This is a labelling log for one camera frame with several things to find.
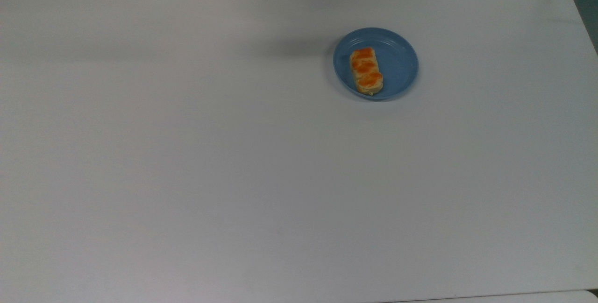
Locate bread with orange topping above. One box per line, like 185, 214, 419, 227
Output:
349, 47, 384, 97

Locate blue round plate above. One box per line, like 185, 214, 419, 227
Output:
333, 27, 420, 102

